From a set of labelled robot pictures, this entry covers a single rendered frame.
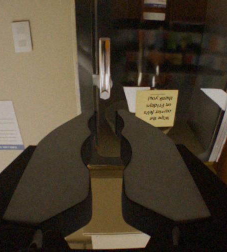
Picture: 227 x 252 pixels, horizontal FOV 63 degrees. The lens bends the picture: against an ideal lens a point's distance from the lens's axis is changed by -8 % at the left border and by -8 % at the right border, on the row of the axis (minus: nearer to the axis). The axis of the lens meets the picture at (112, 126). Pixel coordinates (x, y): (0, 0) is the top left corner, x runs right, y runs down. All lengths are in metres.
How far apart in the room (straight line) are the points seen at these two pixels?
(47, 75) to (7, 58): 0.18
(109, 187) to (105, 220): 0.07
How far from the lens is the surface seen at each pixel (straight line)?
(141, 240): 0.78
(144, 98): 0.36
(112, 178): 0.45
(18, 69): 0.87
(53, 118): 0.91
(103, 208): 0.46
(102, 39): 0.28
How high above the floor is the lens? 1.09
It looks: 32 degrees up
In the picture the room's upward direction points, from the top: 179 degrees counter-clockwise
